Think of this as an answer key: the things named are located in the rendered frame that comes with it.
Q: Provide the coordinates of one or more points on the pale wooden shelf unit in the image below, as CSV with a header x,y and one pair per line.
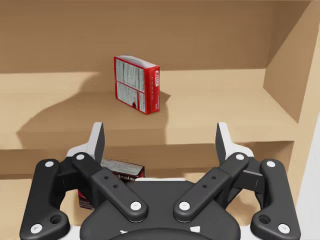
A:
x,y
200,75

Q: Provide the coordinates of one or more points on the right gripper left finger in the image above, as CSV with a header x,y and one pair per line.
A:
x,y
107,182

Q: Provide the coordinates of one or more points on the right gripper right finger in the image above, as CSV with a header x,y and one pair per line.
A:
x,y
212,182

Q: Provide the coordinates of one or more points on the dark red and white carton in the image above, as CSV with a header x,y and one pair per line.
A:
x,y
122,171

